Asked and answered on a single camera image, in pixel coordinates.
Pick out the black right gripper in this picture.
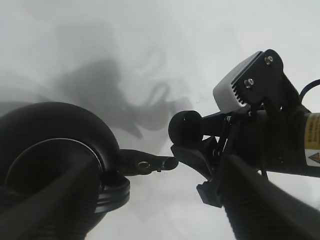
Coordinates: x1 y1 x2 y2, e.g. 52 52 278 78
170 94 305 208

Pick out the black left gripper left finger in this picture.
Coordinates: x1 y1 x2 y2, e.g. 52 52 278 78
0 161 100 240

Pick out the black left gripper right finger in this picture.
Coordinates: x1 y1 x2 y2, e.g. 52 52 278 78
220 155 320 240

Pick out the black round teapot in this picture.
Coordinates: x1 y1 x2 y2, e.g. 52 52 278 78
0 102 179 215

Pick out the small black teacup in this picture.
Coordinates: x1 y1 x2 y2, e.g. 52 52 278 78
168 110 204 148

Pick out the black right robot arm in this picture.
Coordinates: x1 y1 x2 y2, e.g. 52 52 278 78
168 102 320 207

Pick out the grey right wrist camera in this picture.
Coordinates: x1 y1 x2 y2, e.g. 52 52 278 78
212 51 262 114

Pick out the black camera cable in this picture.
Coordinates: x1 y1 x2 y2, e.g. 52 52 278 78
298 79 320 101

